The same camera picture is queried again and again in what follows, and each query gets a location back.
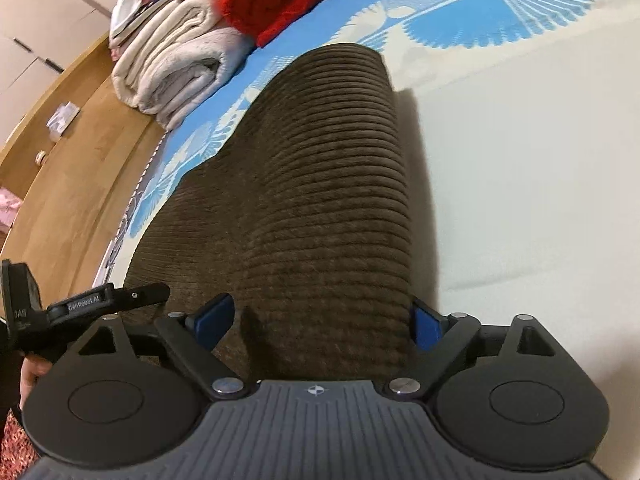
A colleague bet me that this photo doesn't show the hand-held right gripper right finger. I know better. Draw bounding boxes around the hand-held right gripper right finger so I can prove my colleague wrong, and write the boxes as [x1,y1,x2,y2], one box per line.
[385,297,566,398]

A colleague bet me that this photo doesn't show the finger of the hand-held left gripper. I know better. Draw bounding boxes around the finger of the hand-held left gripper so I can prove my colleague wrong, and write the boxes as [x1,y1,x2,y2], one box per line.
[47,282,171,323]

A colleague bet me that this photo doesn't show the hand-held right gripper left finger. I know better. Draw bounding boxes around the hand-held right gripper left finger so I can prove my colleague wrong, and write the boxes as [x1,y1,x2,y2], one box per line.
[60,292,246,400]

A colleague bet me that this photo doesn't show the brown corduroy pants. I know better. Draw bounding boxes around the brown corduroy pants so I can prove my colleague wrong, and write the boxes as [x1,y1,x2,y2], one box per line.
[124,44,441,386]

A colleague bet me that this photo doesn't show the person's left hand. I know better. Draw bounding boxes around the person's left hand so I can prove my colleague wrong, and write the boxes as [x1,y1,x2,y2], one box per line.
[19,354,55,409]

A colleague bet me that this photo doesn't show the pink cloth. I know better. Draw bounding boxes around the pink cloth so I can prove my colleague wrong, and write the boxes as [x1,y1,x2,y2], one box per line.
[0,186,23,231]

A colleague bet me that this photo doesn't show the person's red patterned clothing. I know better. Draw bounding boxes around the person's red patterned clothing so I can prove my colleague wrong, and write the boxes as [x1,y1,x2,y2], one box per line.
[0,407,41,480]

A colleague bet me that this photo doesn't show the small white box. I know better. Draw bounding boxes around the small white box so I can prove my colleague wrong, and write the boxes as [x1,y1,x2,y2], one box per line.
[46,102,81,136]

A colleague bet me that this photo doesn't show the blue white printed blanket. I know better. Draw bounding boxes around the blue white printed blanket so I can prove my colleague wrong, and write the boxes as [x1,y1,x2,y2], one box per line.
[97,0,640,361]

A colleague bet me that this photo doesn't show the light folded blanket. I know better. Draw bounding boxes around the light folded blanket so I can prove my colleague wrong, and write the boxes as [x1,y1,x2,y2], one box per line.
[111,0,256,131]

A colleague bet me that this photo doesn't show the white wardrobe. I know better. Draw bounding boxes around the white wardrobe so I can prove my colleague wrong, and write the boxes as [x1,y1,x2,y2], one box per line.
[0,0,138,148]

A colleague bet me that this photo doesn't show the red knitted blanket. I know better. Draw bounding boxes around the red knitted blanket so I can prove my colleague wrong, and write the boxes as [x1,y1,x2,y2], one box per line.
[220,0,396,48]

